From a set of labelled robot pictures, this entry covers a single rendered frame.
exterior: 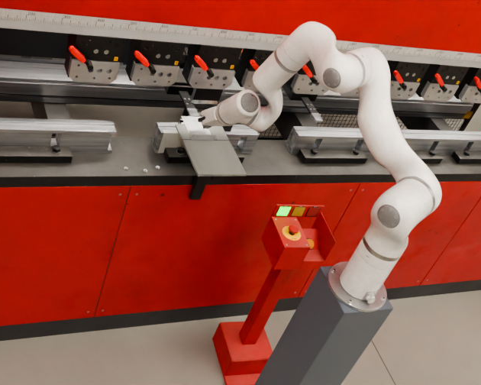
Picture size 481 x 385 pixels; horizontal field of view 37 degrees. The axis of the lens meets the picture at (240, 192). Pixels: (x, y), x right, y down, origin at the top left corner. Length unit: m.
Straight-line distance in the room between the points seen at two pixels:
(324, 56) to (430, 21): 0.87
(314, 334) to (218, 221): 0.71
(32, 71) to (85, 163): 0.40
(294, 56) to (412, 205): 0.53
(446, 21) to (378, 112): 0.89
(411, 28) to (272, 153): 0.69
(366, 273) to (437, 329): 1.75
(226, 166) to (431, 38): 0.91
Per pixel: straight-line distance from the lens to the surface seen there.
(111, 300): 2.97
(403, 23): 2.67
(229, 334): 3.11
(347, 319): 2.18
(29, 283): 2.78
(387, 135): 1.95
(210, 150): 2.48
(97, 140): 2.49
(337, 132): 2.92
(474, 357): 3.85
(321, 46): 1.97
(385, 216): 1.92
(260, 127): 2.27
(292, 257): 2.63
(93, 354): 3.05
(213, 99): 2.54
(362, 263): 2.11
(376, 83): 2.00
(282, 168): 2.75
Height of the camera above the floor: 2.46
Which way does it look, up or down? 38 degrees down
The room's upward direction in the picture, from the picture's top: 23 degrees clockwise
